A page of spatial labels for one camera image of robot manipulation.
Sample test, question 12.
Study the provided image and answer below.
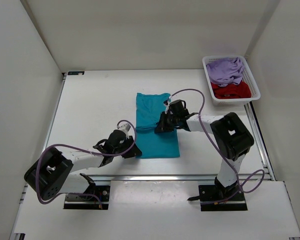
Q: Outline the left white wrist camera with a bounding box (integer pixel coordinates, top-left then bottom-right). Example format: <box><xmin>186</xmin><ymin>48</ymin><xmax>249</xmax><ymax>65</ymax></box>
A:
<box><xmin>117</xmin><ymin>123</ymin><xmax>131</xmax><ymax>139</ymax></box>

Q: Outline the red t shirt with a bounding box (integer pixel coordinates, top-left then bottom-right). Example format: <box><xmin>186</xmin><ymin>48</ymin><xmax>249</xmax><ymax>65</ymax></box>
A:
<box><xmin>210</xmin><ymin>81</ymin><xmax>252</xmax><ymax>99</ymax></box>

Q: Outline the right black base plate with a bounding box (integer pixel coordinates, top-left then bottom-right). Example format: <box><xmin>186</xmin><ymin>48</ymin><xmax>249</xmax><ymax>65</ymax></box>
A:
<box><xmin>187</xmin><ymin>183</ymin><xmax>248</xmax><ymax>212</ymax></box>

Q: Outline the white plastic basket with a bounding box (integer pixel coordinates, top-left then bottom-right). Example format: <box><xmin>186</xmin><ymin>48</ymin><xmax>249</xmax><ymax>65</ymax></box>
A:
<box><xmin>202</xmin><ymin>55</ymin><xmax>261</xmax><ymax>106</ymax></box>

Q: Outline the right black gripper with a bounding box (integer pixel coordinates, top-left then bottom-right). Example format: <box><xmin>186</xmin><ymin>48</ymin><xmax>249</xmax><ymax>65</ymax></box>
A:
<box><xmin>156</xmin><ymin>111</ymin><xmax>181</xmax><ymax>133</ymax></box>

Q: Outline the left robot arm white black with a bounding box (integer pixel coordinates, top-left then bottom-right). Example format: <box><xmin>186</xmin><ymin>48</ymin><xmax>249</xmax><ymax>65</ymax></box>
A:
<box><xmin>24</xmin><ymin>126</ymin><xmax>143</xmax><ymax>205</ymax></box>

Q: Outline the lavender t shirt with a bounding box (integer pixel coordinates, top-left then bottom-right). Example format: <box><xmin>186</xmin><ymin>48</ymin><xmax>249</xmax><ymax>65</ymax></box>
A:
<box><xmin>206</xmin><ymin>57</ymin><xmax>245</xmax><ymax>87</ymax></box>

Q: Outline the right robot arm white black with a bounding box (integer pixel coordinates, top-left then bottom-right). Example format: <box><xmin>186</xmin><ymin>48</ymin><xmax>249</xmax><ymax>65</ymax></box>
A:
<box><xmin>154</xmin><ymin>99</ymin><xmax>254</xmax><ymax>200</ymax></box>

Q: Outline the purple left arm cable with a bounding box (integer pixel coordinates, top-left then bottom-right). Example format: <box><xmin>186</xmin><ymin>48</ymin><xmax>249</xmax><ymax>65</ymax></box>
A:
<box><xmin>36</xmin><ymin>120</ymin><xmax>137</xmax><ymax>205</ymax></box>

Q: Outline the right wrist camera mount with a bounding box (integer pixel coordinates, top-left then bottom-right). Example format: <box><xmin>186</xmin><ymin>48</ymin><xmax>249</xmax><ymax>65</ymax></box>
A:
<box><xmin>163</xmin><ymin>98</ymin><xmax>171</xmax><ymax>114</ymax></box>

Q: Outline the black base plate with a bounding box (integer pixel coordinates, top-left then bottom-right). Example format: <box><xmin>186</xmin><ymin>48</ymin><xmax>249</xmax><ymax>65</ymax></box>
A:
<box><xmin>63</xmin><ymin>181</ymin><xmax>111</xmax><ymax>211</ymax></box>
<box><xmin>187</xmin><ymin>183</ymin><xmax>248</xmax><ymax>212</ymax></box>

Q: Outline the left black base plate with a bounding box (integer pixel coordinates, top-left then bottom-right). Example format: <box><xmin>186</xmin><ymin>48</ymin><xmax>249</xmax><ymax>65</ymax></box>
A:
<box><xmin>63</xmin><ymin>181</ymin><xmax>111</xmax><ymax>211</ymax></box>

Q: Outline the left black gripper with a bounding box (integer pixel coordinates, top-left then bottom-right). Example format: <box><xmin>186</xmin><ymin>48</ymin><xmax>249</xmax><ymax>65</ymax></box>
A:
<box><xmin>112</xmin><ymin>135</ymin><xmax>142</xmax><ymax>158</ymax></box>

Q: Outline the teal t shirt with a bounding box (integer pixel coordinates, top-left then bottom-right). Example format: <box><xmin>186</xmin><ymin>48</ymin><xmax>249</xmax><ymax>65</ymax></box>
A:
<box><xmin>135</xmin><ymin>92</ymin><xmax>180</xmax><ymax>160</ymax></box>

